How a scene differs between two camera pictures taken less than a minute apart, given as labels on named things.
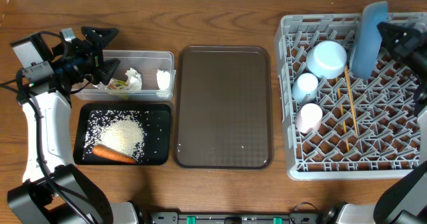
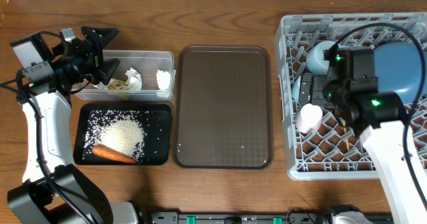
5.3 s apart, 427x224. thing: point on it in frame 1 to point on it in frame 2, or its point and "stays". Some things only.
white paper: [163, 79] stays
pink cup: [309, 118] stays
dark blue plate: [365, 49] to [398, 67]
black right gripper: [403, 52] to [317, 97]
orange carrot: [111, 154] stays
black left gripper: [94, 57] stays
